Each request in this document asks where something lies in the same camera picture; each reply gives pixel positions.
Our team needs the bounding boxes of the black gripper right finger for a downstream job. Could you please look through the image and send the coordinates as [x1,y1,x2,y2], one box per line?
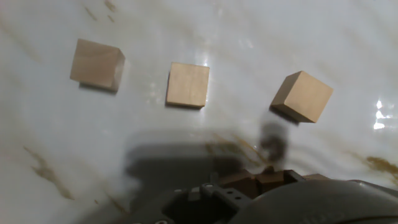
[283,169,307,185]

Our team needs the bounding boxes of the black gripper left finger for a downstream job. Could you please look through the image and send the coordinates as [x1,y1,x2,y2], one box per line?
[118,183,252,224]

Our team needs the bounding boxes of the marble pattern sheet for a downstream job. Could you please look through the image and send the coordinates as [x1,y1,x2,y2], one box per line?
[0,0,398,224]

